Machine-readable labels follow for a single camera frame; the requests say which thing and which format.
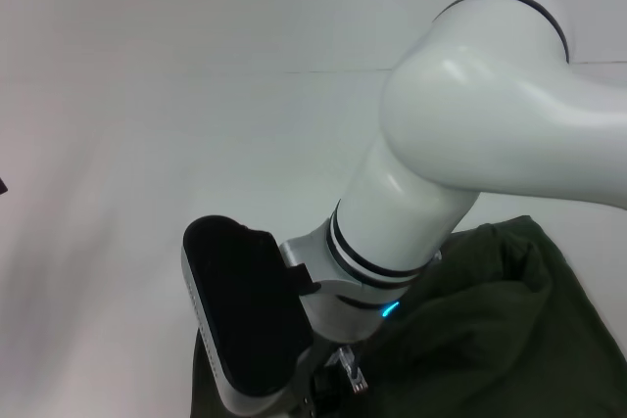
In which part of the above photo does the dark green FREE t-shirt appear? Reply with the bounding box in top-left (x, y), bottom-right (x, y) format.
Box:
top-left (188, 213), bottom-right (627, 418)

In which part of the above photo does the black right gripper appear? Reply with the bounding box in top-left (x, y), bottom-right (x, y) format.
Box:
top-left (288, 337), bottom-right (357, 418)

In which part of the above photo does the clear camera cable plug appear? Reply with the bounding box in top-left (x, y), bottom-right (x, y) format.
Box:
top-left (336, 345), bottom-right (369, 395)

